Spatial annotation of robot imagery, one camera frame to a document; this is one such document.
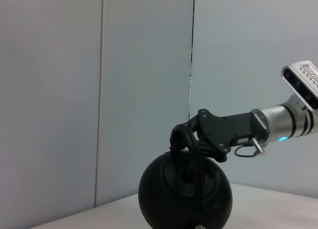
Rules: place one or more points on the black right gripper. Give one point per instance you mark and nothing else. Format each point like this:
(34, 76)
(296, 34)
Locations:
(223, 129)

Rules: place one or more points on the black round teapot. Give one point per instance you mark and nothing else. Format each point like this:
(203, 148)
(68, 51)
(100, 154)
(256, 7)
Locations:
(159, 189)

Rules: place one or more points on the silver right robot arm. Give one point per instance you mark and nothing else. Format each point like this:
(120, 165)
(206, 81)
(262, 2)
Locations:
(280, 122)

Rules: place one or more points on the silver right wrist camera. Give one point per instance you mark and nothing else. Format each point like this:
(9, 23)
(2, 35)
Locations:
(305, 85)

